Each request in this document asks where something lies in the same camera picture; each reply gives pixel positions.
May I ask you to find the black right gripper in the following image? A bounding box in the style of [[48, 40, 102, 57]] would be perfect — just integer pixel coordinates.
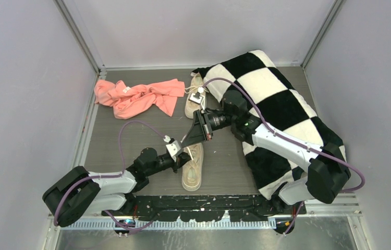
[[182, 109, 236, 148]]

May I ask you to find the beige sneaker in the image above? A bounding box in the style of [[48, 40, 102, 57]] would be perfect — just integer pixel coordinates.
[[185, 73, 209, 119], [181, 143, 204, 192]]

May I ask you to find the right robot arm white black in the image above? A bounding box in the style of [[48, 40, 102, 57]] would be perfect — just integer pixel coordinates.
[[180, 90, 351, 214]]

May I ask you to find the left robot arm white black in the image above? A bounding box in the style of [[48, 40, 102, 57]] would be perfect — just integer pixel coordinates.
[[42, 148, 191, 227]]

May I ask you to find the pink cloth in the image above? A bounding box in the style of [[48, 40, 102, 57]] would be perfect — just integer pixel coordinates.
[[94, 79, 185, 120]]

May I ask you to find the black white checkered pillow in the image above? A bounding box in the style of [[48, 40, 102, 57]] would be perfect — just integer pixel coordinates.
[[190, 49, 346, 199]]

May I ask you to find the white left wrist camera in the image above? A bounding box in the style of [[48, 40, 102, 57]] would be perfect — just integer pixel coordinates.
[[163, 135, 183, 162]]

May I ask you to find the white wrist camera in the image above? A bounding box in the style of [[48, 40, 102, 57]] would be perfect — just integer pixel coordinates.
[[189, 87, 206, 109], [163, 135, 183, 162]]

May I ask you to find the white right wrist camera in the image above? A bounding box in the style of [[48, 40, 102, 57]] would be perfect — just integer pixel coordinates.
[[189, 87, 206, 109]]

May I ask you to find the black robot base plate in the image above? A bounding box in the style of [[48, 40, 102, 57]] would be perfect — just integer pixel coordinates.
[[109, 194, 306, 222]]

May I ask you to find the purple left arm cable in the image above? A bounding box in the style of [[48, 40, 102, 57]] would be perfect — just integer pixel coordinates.
[[53, 120, 172, 236]]

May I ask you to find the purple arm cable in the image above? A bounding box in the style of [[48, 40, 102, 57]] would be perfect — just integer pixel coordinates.
[[53, 120, 172, 236], [202, 77, 366, 235]]

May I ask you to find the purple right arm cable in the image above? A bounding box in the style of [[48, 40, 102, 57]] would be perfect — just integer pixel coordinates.
[[202, 77, 366, 235]]

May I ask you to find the aluminium front rail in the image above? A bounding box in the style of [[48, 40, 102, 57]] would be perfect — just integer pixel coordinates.
[[59, 194, 362, 230]]

